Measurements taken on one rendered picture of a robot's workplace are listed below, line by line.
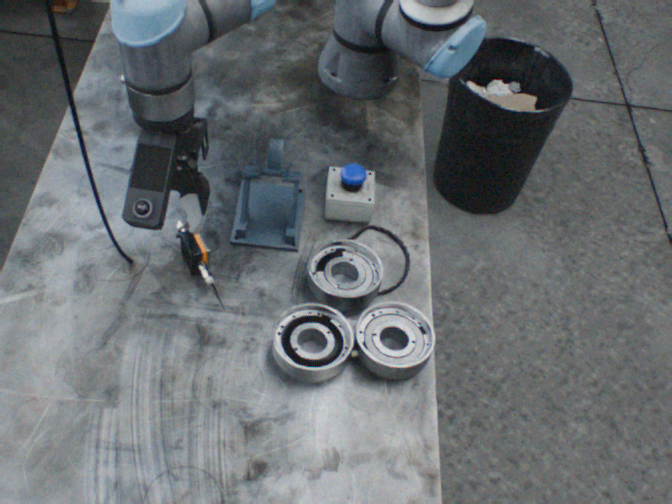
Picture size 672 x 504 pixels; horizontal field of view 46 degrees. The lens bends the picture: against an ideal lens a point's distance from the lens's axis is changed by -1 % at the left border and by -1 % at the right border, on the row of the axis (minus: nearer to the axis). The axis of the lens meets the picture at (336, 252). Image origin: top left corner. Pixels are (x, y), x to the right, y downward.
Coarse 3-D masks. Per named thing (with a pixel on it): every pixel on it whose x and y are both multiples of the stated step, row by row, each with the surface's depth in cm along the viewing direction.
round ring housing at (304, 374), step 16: (304, 304) 106; (320, 304) 106; (288, 320) 106; (336, 320) 106; (304, 336) 106; (320, 336) 106; (352, 336) 104; (304, 352) 103; (320, 352) 103; (288, 368) 101; (304, 368) 100; (320, 368) 100; (336, 368) 101
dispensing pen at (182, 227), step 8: (184, 224) 115; (184, 232) 112; (184, 240) 111; (192, 240) 111; (184, 248) 112; (192, 248) 110; (200, 248) 110; (184, 256) 113; (192, 256) 109; (200, 256) 110; (192, 264) 111; (200, 264) 110; (192, 272) 112; (200, 272) 110; (208, 272) 110; (208, 280) 109; (216, 296) 108
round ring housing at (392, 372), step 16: (384, 304) 108; (400, 304) 108; (368, 320) 107; (416, 320) 108; (384, 336) 108; (400, 336) 108; (432, 336) 105; (368, 352) 103; (384, 352) 104; (400, 352) 104; (368, 368) 104; (384, 368) 102; (400, 368) 102; (416, 368) 103
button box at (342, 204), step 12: (336, 168) 123; (336, 180) 122; (372, 180) 123; (336, 192) 120; (348, 192) 120; (360, 192) 121; (372, 192) 121; (336, 204) 120; (348, 204) 120; (360, 204) 120; (372, 204) 120; (336, 216) 122; (348, 216) 122; (360, 216) 122
